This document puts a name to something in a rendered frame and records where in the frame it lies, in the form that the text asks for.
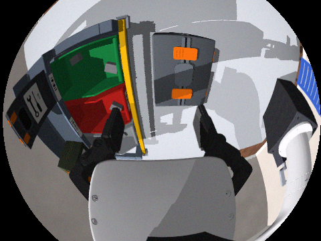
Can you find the green open bin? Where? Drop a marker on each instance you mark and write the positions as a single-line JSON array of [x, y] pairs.
[[87, 77]]

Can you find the yellow vertical bar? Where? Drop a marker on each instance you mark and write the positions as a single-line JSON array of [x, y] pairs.
[[128, 79]]

